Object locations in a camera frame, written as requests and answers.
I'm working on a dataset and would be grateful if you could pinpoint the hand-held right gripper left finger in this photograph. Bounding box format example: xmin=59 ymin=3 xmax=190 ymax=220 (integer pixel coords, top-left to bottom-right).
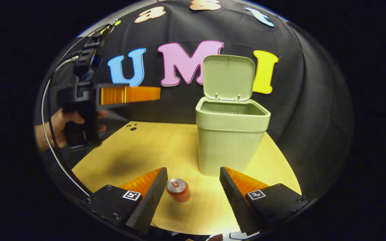
xmin=78 ymin=167 xmax=168 ymax=236

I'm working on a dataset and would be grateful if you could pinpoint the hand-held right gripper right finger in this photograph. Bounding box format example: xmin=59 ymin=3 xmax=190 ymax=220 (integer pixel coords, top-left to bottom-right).
xmin=219 ymin=167 xmax=310 ymax=235

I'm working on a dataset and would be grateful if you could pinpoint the red pop can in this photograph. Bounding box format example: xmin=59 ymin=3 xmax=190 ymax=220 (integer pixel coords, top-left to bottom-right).
xmin=166 ymin=178 xmax=191 ymax=203

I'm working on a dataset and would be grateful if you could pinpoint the green desktop garbage bin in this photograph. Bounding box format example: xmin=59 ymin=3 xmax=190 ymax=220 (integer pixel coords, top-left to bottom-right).
xmin=195 ymin=55 xmax=271 ymax=177

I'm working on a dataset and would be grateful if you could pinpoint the wooden desktop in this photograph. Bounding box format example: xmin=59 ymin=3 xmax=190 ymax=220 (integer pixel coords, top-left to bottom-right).
xmin=72 ymin=121 xmax=302 ymax=236

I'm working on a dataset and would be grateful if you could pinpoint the black backdrop cloth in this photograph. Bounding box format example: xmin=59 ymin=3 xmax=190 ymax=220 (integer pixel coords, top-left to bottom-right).
xmin=36 ymin=0 xmax=353 ymax=201

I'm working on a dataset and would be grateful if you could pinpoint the left gripper grey cable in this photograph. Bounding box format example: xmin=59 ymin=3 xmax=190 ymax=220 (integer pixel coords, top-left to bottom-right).
xmin=41 ymin=55 xmax=90 ymax=197

